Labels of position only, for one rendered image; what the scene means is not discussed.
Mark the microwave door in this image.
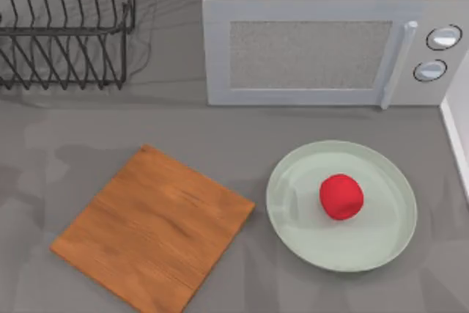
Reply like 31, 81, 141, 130
204, 0, 404, 106

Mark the pale green plate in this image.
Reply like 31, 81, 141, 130
265, 139, 418, 273

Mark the wooden cutting board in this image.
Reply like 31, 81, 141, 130
49, 144, 256, 313

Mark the red apple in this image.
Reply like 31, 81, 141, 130
319, 173, 365, 221

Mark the small microwave knob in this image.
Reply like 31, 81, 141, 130
413, 59, 448, 82

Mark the pale microwave oven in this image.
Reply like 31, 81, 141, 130
202, 0, 469, 111

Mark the large microwave knob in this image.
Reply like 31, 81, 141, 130
425, 23, 463, 51

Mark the black wire dish rack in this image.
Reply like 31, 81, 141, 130
0, 0, 139, 91

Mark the microwave door handle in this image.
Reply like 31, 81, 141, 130
380, 21, 419, 111

